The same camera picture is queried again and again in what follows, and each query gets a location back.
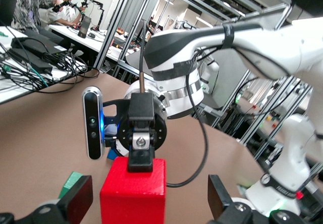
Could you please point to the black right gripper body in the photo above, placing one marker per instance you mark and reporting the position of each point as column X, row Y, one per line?
column 160, row 132

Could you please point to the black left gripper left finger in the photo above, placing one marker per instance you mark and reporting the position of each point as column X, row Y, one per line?
column 78, row 198

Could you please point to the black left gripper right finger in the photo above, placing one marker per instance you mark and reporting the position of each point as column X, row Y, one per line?
column 217, row 196

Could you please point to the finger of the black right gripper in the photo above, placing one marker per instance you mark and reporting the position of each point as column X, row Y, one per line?
column 140, row 161

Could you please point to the red wooden block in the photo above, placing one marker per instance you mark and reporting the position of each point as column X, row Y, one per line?
column 133, row 203

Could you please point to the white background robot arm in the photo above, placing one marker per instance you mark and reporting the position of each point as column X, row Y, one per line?
column 210, row 67

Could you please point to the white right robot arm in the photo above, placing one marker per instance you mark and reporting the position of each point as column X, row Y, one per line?
column 265, row 42

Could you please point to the green wooden block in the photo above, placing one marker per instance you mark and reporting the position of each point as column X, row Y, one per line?
column 72, row 179

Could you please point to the blue wooden block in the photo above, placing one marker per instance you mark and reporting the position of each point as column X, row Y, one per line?
column 111, row 156

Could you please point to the white desk with small arms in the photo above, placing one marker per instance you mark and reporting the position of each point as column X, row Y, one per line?
column 75, row 41

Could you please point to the grey upright box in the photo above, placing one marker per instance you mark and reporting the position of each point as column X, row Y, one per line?
column 84, row 27

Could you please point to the flat black power box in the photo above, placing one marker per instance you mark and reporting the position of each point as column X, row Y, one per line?
column 30, row 61
column 32, row 45

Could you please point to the seated person with glasses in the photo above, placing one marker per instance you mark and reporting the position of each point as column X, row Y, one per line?
column 63, row 14

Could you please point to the person in patterned shirt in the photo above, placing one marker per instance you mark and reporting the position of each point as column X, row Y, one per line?
column 27, row 4

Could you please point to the black right camera bracket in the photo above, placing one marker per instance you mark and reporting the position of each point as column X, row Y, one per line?
column 111, row 105

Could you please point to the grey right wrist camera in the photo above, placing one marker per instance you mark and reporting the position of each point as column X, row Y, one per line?
column 92, row 123

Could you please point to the aluminium frame post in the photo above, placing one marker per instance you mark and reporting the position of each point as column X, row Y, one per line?
column 275, row 113
column 113, row 19

